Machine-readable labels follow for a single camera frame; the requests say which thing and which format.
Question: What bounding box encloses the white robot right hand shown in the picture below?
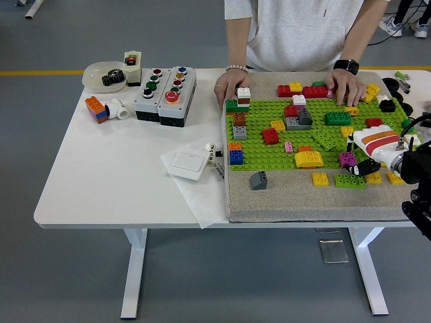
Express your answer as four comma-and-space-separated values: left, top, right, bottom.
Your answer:
343, 124, 405, 176

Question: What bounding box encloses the person's left hand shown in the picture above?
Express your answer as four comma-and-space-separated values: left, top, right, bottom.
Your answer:
323, 69, 368, 107

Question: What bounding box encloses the person's right hand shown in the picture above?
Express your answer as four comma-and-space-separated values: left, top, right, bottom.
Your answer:
213, 69, 253, 111

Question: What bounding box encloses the magenta toy brick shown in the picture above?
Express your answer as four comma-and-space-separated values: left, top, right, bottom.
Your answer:
338, 151, 358, 169

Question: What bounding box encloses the yellow curved toy brick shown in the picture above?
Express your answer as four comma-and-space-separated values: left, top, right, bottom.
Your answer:
294, 151, 325, 170

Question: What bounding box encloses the green studded baseplate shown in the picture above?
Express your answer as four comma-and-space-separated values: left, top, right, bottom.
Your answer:
224, 98, 430, 172

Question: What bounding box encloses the dark green toy brick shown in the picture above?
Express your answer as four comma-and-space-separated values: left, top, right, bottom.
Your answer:
225, 99, 251, 115

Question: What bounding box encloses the yellow stepped toy brick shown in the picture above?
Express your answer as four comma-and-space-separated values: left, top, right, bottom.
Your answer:
362, 83, 382, 104

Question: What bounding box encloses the long red toy brick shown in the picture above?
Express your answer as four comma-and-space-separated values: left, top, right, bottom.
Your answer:
302, 85, 329, 100

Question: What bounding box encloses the long dark green brick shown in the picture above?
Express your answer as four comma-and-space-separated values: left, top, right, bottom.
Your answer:
324, 111, 354, 127

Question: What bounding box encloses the black toy brick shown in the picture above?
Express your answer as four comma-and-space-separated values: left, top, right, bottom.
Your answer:
378, 97, 397, 113

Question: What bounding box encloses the long lime green brick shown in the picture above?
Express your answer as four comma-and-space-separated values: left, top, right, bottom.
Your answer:
334, 173, 366, 189

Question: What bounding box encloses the lime green toy plate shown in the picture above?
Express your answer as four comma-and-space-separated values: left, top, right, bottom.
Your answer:
311, 128, 347, 151

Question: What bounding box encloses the dark grey sloped brick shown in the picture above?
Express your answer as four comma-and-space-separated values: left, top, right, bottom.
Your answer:
298, 108, 314, 127
249, 170, 270, 192

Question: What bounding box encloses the long grey toy brick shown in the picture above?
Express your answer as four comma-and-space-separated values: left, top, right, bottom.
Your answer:
286, 116, 312, 132

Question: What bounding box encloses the blue toy brick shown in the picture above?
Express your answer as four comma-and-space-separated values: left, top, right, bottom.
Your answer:
229, 150, 246, 167

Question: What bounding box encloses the multicolour toy brick stack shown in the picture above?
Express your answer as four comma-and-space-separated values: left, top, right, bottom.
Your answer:
84, 96, 110, 125

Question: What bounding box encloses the black smartwatch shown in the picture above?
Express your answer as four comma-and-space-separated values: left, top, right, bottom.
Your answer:
333, 59, 360, 76

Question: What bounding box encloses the grey emergency stop control box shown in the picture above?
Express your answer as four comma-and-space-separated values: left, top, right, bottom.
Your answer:
157, 65, 197, 129

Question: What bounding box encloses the white labelled connector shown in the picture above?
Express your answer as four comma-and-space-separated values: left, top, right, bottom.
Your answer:
205, 142, 217, 168

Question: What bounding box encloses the person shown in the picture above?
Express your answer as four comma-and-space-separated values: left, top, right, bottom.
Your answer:
224, 0, 391, 73
378, 0, 431, 39

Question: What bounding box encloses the grey three-button control box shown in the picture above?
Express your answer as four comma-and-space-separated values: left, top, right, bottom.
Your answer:
133, 67, 168, 122

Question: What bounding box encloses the grey-brown mat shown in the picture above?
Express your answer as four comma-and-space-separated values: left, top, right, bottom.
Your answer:
220, 70, 431, 223

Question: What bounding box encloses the white table leg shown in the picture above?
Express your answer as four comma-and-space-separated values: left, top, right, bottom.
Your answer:
120, 227, 150, 320
347, 227, 390, 317

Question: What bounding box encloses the metal floor plate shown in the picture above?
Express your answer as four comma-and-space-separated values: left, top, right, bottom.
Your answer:
318, 239, 350, 264

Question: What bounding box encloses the white pipe tee fitting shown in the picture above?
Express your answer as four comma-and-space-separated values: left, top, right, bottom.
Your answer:
104, 98, 131, 120

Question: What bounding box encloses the black metal gear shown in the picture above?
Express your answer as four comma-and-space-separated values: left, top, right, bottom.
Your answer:
102, 69, 127, 87

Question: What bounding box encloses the white paper sheet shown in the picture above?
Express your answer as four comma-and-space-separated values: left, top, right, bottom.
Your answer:
159, 141, 230, 230

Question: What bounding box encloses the white plastic bowl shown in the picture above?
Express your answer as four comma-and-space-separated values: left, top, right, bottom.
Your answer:
82, 61, 128, 94

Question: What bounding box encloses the white furniture foot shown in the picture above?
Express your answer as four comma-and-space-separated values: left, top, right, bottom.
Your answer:
24, 0, 45, 20

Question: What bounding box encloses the black floor cable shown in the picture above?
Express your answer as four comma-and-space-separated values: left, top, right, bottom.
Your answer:
366, 32, 398, 46

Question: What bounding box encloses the white wall switch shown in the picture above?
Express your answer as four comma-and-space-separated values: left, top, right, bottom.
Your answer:
167, 150, 210, 182

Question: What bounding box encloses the cream switch box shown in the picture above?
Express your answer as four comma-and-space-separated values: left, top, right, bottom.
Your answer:
123, 50, 143, 87

